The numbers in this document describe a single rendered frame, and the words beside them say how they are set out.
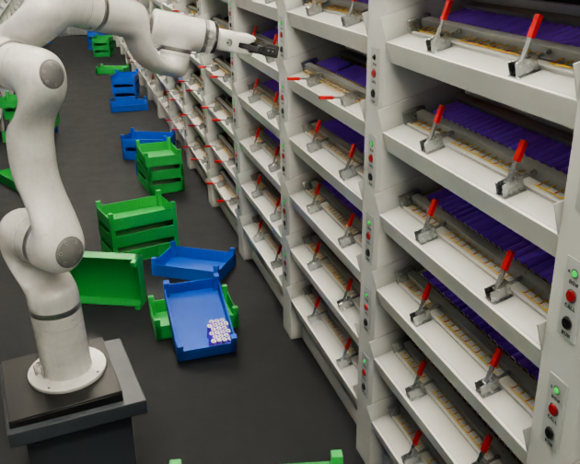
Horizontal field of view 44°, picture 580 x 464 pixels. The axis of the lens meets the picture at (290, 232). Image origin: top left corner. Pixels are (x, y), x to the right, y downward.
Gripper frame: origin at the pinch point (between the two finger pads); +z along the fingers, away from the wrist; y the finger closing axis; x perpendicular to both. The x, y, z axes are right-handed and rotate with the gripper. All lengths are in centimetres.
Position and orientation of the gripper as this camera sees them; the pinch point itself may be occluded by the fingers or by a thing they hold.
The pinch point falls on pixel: (268, 50)
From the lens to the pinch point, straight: 195.5
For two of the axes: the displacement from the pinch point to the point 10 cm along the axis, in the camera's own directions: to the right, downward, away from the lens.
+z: 9.2, 1.0, 3.8
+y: -3.2, -3.6, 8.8
